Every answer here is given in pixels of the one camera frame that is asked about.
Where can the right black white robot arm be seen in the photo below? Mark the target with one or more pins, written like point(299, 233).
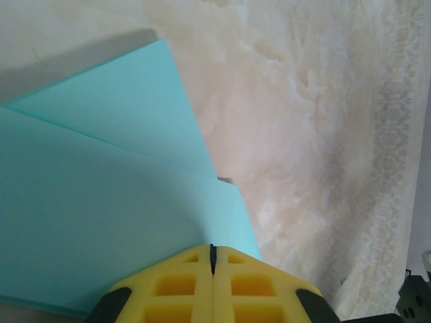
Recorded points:
point(417, 296)

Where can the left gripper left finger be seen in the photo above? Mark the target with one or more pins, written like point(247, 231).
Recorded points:
point(175, 289)

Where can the light blue cloth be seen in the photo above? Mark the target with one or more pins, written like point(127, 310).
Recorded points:
point(101, 185)

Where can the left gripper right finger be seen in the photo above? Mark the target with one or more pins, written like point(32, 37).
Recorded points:
point(252, 289)

